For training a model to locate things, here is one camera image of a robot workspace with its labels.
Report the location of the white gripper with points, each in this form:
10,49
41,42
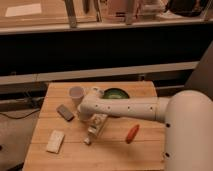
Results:
97,123

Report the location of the dark grey eraser block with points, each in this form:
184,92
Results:
65,113

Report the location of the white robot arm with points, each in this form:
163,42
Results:
188,119

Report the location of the red orange carrot toy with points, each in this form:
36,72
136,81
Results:
132,133

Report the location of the translucent plastic cup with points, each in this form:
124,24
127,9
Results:
77,94

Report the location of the green bowl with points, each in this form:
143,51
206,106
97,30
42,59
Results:
115,93

